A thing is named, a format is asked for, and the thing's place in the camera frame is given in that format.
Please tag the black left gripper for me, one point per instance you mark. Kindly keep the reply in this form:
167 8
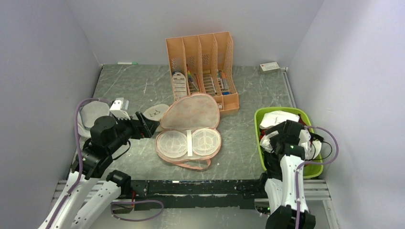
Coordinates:
150 126

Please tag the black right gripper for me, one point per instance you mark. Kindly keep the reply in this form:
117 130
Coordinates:
279 128

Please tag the floral mesh laundry bag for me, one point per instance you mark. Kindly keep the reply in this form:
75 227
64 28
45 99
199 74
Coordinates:
189 136

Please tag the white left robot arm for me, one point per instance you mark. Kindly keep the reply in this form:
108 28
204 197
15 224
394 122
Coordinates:
90 164

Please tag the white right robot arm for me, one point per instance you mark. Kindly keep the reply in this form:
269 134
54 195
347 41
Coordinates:
284 185

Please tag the round beige mesh laundry bag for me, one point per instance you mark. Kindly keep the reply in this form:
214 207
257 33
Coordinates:
156 112

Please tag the grey round laundry bag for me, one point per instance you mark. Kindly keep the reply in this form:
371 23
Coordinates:
87 115

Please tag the white cloth in basket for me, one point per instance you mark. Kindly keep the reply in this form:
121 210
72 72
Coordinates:
276 117

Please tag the green plastic basket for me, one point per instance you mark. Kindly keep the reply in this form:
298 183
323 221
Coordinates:
310 171

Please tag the white card pack in organizer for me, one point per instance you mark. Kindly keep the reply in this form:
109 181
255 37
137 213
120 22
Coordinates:
179 85

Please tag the green white marker pen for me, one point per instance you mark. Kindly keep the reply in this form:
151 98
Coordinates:
127 63

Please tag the small white box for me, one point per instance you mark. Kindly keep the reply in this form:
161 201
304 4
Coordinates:
269 67

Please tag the orange plastic file organizer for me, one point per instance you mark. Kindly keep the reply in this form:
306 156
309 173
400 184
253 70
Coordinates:
206 60

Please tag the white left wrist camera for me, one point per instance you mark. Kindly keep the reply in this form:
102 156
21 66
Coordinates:
119 109

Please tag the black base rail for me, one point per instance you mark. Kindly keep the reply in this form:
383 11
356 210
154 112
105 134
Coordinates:
196 193

